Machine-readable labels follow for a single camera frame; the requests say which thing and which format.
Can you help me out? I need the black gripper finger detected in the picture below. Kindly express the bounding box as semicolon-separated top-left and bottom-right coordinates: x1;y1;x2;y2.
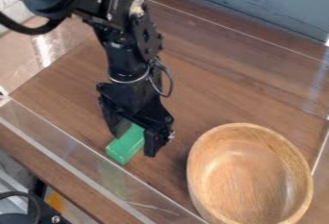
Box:
98;99;132;138
144;126;175;158

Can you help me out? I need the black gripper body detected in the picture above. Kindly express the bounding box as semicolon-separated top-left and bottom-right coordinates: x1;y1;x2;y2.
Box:
96;77;173;129

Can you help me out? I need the green rectangular block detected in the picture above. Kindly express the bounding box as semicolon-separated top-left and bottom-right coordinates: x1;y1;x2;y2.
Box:
105;124;144;165

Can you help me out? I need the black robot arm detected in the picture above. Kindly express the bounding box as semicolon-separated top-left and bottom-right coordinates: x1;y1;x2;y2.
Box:
0;0;173;157

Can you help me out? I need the brown wooden bowl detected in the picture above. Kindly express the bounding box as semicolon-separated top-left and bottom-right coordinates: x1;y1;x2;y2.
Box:
185;123;312;224

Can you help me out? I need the black device lower left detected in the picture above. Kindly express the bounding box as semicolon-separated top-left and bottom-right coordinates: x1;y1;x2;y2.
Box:
0;209;72;224

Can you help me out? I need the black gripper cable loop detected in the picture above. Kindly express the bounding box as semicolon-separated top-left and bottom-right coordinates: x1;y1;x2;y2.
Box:
148;58;175;99

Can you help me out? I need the clear acrylic enclosure wall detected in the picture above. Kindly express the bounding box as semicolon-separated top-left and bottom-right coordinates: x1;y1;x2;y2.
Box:
0;0;329;224

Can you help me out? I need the black cable lower left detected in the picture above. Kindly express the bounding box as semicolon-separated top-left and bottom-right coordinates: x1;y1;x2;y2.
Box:
0;190;42;224

